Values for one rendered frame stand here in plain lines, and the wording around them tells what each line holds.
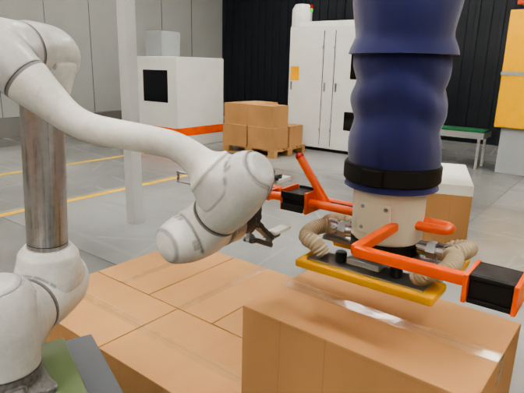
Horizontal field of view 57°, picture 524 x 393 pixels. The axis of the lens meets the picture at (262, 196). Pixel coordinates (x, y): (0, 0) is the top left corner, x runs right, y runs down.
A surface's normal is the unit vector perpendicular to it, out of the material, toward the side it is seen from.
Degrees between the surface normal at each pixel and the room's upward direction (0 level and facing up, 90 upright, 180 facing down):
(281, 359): 90
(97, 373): 0
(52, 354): 0
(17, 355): 91
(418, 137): 76
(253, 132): 90
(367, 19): 98
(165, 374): 0
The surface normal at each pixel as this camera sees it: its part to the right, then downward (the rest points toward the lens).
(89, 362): 0.03, -0.97
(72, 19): 0.79, 0.18
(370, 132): -0.76, -0.08
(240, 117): -0.58, 0.20
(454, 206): -0.31, 0.24
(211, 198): -0.46, 0.37
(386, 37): -0.49, 0.00
